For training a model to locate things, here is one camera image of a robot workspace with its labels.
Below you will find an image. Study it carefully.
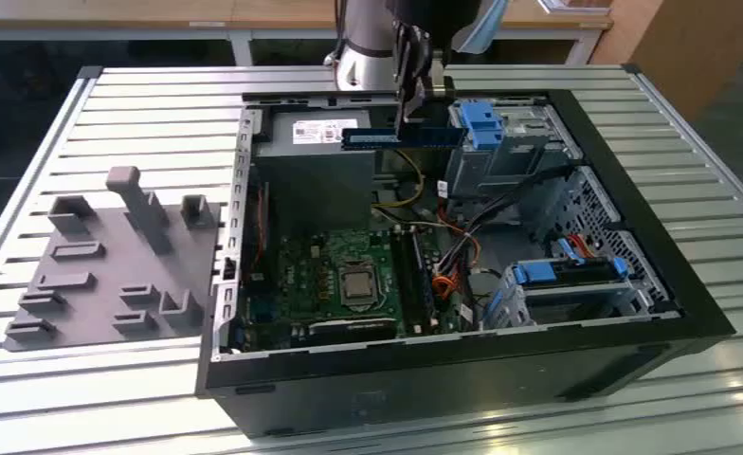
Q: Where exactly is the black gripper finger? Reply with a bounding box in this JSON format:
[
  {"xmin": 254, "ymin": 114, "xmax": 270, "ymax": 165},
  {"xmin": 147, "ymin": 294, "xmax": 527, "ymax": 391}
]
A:
[
  {"xmin": 426, "ymin": 46, "xmax": 457, "ymax": 130},
  {"xmin": 391, "ymin": 19, "xmax": 434, "ymax": 139}
]

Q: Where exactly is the blue drive bay latch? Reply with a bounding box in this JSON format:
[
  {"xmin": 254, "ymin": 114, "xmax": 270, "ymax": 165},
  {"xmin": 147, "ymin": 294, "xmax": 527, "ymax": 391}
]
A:
[{"xmin": 461, "ymin": 101, "xmax": 506, "ymax": 151}]

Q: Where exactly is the grey power supply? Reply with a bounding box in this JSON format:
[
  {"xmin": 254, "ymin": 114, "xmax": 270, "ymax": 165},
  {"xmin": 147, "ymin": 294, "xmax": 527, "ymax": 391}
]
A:
[{"xmin": 254, "ymin": 106, "xmax": 405, "ymax": 229}]

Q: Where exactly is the wooden cabinet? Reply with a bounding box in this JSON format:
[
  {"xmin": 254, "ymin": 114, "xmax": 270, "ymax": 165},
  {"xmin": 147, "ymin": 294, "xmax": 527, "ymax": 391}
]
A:
[{"xmin": 589, "ymin": 0, "xmax": 743, "ymax": 125}]

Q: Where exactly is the blue disk carrier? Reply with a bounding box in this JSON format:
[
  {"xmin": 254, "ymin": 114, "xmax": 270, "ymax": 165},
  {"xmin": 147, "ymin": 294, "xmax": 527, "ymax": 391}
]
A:
[{"xmin": 514, "ymin": 258, "xmax": 630, "ymax": 288}]

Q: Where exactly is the round black speaker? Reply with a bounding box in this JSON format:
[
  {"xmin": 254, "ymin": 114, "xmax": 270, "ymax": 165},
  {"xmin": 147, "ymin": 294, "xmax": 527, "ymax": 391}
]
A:
[{"xmin": 469, "ymin": 269, "xmax": 506, "ymax": 299}]

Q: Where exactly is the green motherboard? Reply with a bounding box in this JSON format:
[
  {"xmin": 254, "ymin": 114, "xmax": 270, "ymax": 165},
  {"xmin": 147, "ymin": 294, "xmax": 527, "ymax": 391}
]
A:
[{"xmin": 238, "ymin": 227, "xmax": 474, "ymax": 352}]

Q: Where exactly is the silver CPU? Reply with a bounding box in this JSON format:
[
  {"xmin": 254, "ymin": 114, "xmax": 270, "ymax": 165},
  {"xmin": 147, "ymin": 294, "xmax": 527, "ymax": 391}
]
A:
[{"xmin": 338, "ymin": 269, "xmax": 379, "ymax": 309}]

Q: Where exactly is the black graphics card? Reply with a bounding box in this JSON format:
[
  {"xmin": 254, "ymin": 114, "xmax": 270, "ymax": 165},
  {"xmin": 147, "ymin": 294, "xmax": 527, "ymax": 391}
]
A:
[{"xmin": 306, "ymin": 316, "xmax": 398, "ymax": 343}]

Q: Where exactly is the black PC case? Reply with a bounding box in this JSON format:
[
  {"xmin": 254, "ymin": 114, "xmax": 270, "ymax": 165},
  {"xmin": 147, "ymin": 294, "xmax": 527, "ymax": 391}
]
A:
[{"xmin": 194, "ymin": 87, "xmax": 737, "ymax": 440}]

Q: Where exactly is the grey parts rack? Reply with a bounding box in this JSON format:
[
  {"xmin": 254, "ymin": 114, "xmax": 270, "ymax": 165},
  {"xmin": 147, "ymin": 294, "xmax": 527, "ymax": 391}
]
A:
[{"xmin": 3, "ymin": 165, "xmax": 228, "ymax": 353}]

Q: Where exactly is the yellow wire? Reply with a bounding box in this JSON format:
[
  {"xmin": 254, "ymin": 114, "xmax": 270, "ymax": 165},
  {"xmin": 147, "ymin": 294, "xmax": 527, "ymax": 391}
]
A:
[{"xmin": 371, "ymin": 150, "xmax": 427, "ymax": 209}]

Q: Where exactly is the black wire bundle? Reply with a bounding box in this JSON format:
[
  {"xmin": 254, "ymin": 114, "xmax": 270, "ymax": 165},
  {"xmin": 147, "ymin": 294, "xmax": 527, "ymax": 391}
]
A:
[{"xmin": 438, "ymin": 163, "xmax": 573, "ymax": 238}]

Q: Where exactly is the blue data cable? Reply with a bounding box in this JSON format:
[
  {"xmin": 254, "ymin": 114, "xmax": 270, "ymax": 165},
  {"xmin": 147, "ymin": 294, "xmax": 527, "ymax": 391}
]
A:
[{"xmin": 558, "ymin": 239, "xmax": 588, "ymax": 264}]

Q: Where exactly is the white desk frame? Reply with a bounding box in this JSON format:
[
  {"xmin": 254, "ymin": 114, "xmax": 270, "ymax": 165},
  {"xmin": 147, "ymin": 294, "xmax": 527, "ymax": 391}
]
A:
[{"xmin": 0, "ymin": 0, "xmax": 614, "ymax": 66}]

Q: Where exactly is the orange wire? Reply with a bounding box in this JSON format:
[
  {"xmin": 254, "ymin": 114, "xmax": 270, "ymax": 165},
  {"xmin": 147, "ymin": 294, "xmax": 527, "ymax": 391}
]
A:
[{"xmin": 431, "ymin": 231, "xmax": 482, "ymax": 300}]

